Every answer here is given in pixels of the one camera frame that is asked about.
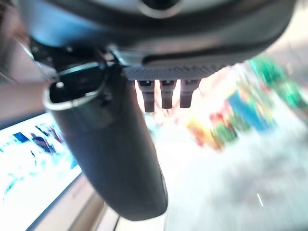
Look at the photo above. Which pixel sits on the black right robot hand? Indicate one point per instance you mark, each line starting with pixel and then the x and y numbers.
pixel 115 154

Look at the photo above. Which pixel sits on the colourful goods shelf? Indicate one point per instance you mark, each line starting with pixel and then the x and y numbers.
pixel 240 113

